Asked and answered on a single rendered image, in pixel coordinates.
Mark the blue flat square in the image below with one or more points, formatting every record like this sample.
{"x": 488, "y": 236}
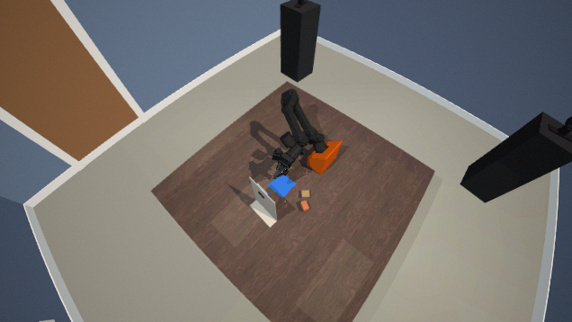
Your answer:
{"x": 281, "y": 185}

